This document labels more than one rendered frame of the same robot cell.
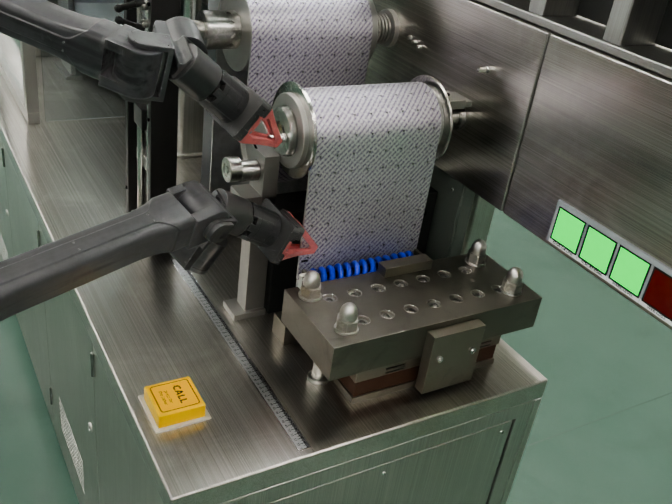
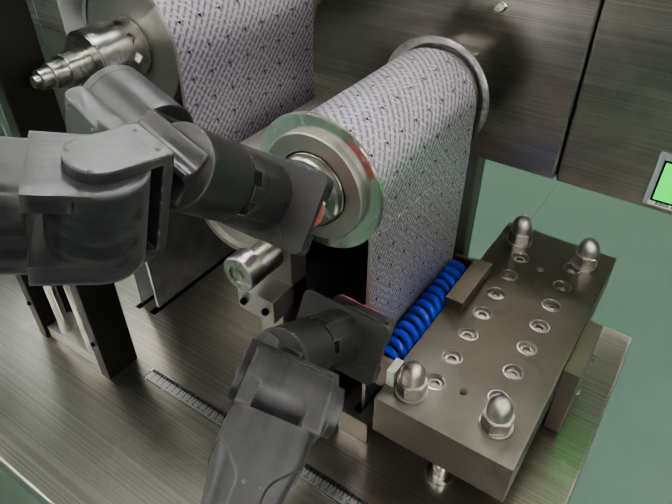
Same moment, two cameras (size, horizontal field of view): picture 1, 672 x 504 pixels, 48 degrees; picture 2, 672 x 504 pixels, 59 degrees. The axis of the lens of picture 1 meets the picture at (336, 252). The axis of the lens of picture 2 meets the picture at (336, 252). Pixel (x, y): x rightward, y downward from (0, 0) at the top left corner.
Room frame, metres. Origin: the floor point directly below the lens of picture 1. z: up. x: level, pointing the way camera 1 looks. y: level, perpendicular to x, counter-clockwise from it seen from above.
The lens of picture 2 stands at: (0.63, 0.27, 1.56)
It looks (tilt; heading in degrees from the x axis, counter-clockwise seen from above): 39 degrees down; 338
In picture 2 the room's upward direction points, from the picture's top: straight up
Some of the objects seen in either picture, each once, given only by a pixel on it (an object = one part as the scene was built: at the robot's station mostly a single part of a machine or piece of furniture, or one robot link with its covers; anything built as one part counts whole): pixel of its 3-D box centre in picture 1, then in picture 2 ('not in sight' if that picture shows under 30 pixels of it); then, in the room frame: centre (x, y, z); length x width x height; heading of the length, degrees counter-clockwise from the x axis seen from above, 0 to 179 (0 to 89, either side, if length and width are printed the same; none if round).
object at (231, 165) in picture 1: (232, 169); (244, 269); (1.09, 0.18, 1.18); 0.04 x 0.02 x 0.04; 34
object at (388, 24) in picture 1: (373, 28); not in sight; (1.47, -0.01, 1.33); 0.07 x 0.07 x 0.07; 34
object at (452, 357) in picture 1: (451, 357); (575, 377); (0.97, -0.20, 0.96); 0.10 x 0.03 x 0.11; 124
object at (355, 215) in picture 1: (365, 219); (417, 253); (1.12, -0.04, 1.11); 0.23 x 0.01 x 0.18; 124
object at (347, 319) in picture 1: (348, 316); (499, 412); (0.91, -0.03, 1.05); 0.04 x 0.04 x 0.04
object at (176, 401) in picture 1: (174, 401); not in sight; (0.84, 0.20, 0.91); 0.07 x 0.07 x 0.02; 34
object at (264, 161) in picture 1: (248, 235); (275, 334); (1.11, 0.15, 1.05); 0.06 x 0.05 x 0.31; 124
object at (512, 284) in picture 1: (513, 279); (588, 251); (1.09, -0.30, 1.05); 0.04 x 0.04 x 0.04
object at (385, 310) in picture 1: (414, 308); (506, 335); (1.04, -0.14, 1.00); 0.40 x 0.16 x 0.06; 124
